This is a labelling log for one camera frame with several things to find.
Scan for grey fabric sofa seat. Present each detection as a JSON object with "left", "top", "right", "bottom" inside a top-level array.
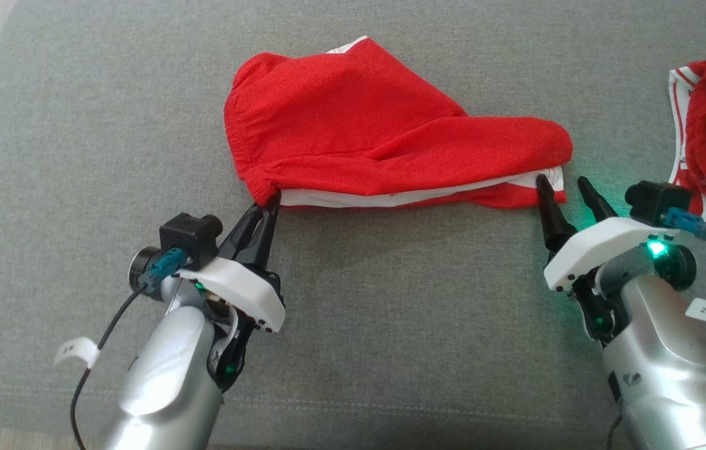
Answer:
[{"left": 0, "top": 0, "right": 706, "bottom": 450}]

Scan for black cable teal plug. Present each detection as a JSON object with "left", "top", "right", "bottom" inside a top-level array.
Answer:
[
  {"left": 70, "top": 247, "right": 190, "bottom": 450},
  {"left": 606, "top": 207, "right": 706, "bottom": 450}
]

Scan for red shorts with white band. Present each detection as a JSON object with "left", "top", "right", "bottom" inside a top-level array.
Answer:
[{"left": 223, "top": 36, "right": 574, "bottom": 210}]

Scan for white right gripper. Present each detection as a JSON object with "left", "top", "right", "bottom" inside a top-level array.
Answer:
[{"left": 535, "top": 174, "right": 685, "bottom": 292}]

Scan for black right cable teal plug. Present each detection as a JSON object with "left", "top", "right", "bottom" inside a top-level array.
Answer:
[{"left": 606, "top": 207, "right": 706, "bottom": 450}]

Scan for black left cable teal plug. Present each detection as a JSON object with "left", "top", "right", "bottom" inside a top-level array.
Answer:
[{"left": 70, "top": 247, "right": 190, "bottom": 450}]

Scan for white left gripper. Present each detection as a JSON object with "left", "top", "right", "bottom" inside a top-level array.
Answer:
[{"left": 175, "top": 191, "right": 287, "bottom": 334}]

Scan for white left cable label tag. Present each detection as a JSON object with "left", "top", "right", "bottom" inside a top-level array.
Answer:
[{"left": 54, "top": 337, "right": 101, "bottom": 369}]

